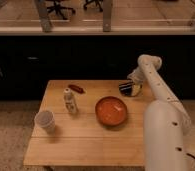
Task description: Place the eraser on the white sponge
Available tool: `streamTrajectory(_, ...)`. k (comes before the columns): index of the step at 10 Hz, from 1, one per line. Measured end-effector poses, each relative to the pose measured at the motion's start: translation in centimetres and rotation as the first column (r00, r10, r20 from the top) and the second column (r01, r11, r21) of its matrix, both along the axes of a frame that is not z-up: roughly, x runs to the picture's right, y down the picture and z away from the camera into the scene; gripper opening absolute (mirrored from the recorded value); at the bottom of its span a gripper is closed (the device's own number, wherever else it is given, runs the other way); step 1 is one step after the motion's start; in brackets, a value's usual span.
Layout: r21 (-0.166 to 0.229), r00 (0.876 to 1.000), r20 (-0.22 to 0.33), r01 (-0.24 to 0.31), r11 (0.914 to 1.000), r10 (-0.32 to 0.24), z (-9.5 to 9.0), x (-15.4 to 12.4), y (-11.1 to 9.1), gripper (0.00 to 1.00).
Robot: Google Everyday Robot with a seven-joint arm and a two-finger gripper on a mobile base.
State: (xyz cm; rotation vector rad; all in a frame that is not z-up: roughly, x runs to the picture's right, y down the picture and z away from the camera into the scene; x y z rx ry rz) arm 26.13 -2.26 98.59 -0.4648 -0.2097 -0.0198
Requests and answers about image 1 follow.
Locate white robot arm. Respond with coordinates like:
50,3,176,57
119,54,191,171

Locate small white bottle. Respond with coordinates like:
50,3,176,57
64,88,78,114

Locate grey metal centre post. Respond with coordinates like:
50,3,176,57
103,0,113,32

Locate wooden table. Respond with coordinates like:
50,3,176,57
24,80,153,166

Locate grey metal frame post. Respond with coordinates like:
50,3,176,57
34,0,52,32

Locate orange bowl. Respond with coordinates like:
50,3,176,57
95,96,128,126

